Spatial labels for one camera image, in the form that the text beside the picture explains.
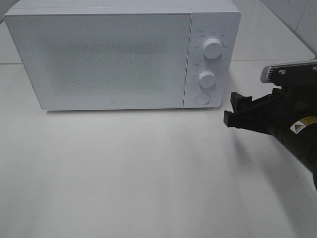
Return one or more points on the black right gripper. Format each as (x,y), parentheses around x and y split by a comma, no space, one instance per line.
(289,116)

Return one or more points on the round white door release button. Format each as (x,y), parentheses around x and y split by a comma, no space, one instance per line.
(203,99)

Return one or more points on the white microwave knob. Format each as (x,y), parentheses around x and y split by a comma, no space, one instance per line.
(207,79)
(212,47)

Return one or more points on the white microwave door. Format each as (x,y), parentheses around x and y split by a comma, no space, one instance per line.
(92,62)

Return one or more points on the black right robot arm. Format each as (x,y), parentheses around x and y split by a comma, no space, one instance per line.
(312,168)

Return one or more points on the white microwave oven body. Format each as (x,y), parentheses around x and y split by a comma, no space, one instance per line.
(218,18)

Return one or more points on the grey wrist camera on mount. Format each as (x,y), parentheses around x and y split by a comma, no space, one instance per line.
(292,74)

